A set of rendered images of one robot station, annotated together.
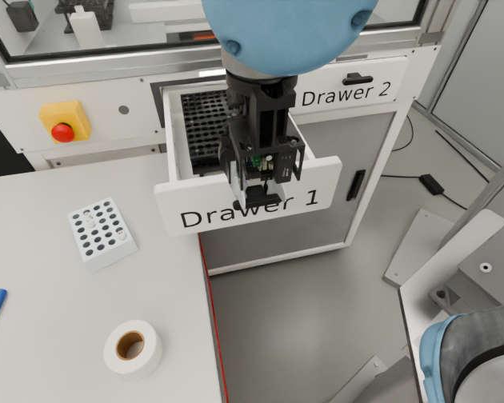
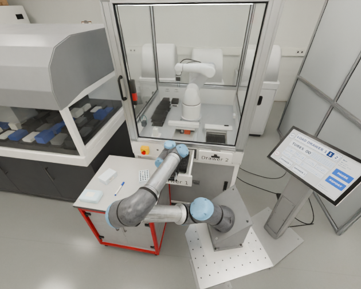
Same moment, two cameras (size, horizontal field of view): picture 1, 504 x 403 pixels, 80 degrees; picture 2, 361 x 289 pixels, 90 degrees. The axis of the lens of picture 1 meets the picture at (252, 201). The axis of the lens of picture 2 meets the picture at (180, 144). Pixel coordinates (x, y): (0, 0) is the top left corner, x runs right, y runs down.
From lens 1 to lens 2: 0.97 m
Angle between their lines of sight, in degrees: 20
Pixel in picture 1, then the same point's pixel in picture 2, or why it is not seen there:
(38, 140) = (138, 151)
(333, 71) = (210, 152)
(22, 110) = (137, 145)
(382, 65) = (224, 154)
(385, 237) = not seen: hidden behind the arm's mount
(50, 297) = (131, 186)
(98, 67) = (154, 141)
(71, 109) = (146, 148)
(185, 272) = not seen: hidden behind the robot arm
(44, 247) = (132, 176)
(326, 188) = (189, 181)
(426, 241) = (262, 220)
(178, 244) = not seen: hidden behind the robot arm
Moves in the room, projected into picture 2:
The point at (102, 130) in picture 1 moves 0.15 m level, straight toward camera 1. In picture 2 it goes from (151, 152) to (151, 163)
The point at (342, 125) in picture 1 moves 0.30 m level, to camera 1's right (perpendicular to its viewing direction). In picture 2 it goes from (216, 166) to (250, 175)
